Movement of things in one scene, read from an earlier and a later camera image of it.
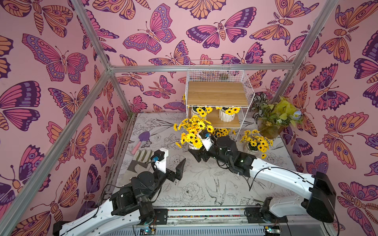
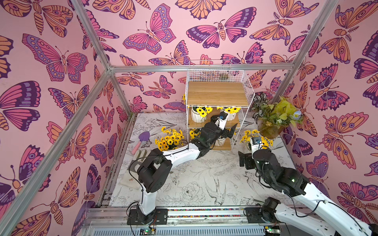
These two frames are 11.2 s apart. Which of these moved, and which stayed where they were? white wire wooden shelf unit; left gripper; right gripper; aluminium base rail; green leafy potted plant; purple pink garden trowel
Moved: left gripper; right gripper
Stayed: white wire wooden shelf unit; purple pink garden trowel; green leafy potted plant; aluminium base rail
